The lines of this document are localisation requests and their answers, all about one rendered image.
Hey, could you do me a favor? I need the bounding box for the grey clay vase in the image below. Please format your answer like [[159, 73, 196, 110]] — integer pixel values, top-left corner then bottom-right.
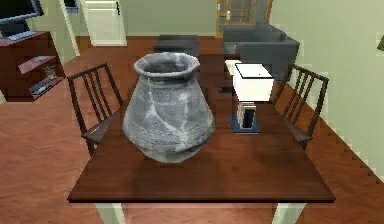
[[121, 51, 216, 164]]

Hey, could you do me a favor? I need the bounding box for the blue flat book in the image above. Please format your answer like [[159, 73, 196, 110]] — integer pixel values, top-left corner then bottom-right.
[[228, 113, 261, 135]]

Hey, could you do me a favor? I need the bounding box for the dark brown wooden table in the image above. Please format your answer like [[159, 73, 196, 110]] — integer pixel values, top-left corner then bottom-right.
[[67, 53, 336, 224]]

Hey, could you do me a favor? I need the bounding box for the white box lamp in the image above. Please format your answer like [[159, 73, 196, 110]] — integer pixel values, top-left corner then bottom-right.
[[232, 62, 276, 130]]

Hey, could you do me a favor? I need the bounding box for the dark low coffee table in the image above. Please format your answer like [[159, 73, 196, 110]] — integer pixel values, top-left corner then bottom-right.
[[153, 34, 200, 58]]

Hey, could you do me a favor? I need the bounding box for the dark grey sofa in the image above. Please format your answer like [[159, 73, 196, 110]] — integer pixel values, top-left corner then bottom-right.
[[222, 23, 300, 82]]

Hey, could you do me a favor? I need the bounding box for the dark wooden slat chair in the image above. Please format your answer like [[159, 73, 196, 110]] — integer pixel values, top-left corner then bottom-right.
[[67, 62, 124, 157], [271, 63, 330, 151]]

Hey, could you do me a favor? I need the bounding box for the wooden framed glass door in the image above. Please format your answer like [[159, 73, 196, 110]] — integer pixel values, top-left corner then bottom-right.
[[215, 0, 274, 38]]

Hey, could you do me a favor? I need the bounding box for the white room door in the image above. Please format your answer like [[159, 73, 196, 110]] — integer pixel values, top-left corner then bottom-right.
[[79, 0, 128, 47]]

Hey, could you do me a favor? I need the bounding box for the reddish brown shelf unit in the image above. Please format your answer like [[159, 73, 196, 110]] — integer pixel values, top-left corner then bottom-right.
[[0, 30, 67, 102]]

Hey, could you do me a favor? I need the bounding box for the black television set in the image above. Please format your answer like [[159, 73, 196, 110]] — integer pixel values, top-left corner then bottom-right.
[[0, 0, 45, 42]]

